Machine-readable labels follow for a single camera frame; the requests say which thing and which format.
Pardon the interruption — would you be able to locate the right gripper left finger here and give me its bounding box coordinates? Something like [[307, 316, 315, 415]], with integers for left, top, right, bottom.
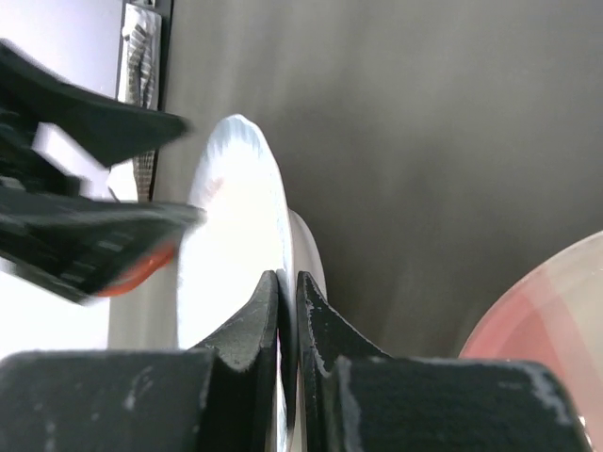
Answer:
[[1, 271, 279, 451]]

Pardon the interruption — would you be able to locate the pink floral plate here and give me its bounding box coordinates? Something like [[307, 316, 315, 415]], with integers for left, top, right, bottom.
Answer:
[[460, 233, 602, 451]]

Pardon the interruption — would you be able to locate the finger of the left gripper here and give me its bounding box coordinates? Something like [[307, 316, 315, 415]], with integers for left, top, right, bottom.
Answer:
[[1, 40, 189, 167], [1, 187, 206, 303]]

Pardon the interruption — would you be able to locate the orange mug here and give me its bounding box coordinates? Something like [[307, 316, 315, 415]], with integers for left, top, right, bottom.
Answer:
[[96, 244, 176, 298]]

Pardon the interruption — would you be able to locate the white paper booklet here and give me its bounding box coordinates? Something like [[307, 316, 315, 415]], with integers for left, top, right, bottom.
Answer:
[[0, 7, 164, 349]]

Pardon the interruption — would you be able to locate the white blue-rimmed plate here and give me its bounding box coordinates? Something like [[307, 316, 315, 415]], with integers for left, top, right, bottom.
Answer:
[[176, 113, 326, 452]]

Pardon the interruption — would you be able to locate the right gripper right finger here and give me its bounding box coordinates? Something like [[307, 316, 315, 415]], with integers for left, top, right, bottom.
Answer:
[[297, 272, 590, 451]]

